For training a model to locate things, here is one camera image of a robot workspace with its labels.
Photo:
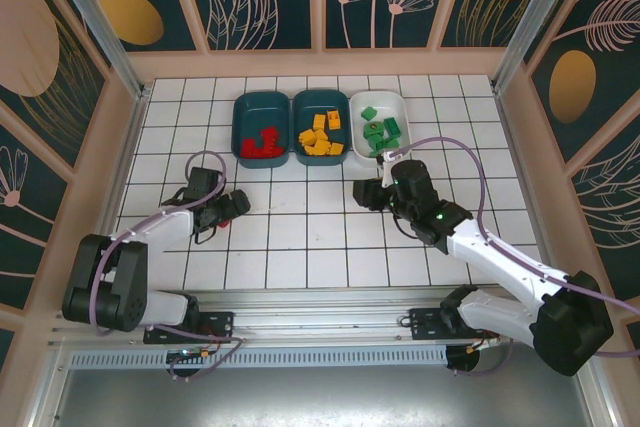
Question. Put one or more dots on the long red lego brick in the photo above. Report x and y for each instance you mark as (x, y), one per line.
(224, 223)

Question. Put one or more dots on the small green lego brick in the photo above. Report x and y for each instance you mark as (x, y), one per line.
(393, 142)
(372, 137)
(374, 126)
(377, 150)
(369, 113)

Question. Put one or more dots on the small yellow lego brick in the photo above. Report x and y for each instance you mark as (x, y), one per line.
(316, 149)
(322, 136)
(336, 149)
(318, 121)

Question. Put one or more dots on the long green lego brick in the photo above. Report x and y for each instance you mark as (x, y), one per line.
(391, 126)

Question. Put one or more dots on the round yellow lego piece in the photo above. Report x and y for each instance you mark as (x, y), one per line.
(334, 122)

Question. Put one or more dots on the long yellow lego brick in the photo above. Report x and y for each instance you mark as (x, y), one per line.
(308, 137)

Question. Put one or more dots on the white plastic container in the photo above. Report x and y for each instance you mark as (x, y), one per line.
(390, 104)

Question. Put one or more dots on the teal plastic container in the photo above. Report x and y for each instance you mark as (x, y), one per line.
(307, 107)
(257, 112)

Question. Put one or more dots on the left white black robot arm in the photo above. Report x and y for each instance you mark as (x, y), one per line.
(150, 227)

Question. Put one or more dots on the small circuit board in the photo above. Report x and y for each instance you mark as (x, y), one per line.
(190, 356)

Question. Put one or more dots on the grey metal sheet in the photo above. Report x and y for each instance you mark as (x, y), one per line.
(320, 399)

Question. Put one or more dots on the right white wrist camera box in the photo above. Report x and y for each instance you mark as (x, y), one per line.
(386, 169)

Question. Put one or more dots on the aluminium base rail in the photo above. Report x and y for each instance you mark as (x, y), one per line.
(320, 319)

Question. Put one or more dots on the aluminium frame post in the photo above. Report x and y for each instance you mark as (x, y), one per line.
(540, 12)
(95, 22)

